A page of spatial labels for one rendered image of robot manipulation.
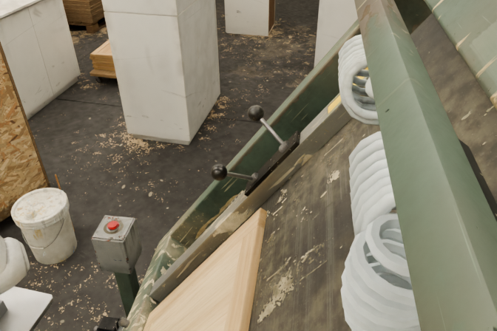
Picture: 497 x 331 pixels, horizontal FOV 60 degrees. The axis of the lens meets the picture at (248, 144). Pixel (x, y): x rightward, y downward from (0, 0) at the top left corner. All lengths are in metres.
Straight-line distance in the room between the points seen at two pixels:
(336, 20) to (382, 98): 4.24
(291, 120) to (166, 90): 2.28
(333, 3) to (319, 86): 3.28
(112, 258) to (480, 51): 1.39
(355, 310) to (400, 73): 0.10
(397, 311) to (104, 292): 2.51
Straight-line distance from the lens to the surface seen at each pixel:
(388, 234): 0.20
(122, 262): 1.65
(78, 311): 2.63
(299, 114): 1.17
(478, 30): 0.54
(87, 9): 6.26
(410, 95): 0.18
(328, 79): 1.12
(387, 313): 0.19
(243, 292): 0.84
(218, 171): 0.95
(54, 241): 2.77
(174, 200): 3.09
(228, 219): 1.10
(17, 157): 3.07
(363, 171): 0.26
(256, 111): 0.97
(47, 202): 2.76
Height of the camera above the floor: 2.02
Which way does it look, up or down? 34 degrees down
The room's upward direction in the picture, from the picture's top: 1 degrees counter-clockwise
